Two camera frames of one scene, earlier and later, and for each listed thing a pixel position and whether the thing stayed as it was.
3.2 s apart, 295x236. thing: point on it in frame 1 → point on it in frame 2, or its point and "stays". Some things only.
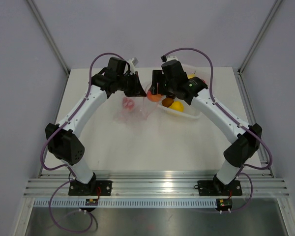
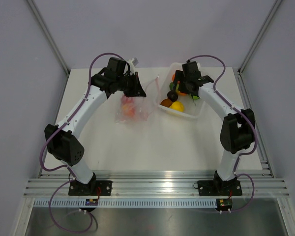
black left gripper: [137, 89] stays
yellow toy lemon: [177, 105] stays
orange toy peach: [155, 98] → [126, 103]
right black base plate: [216, 188] stays
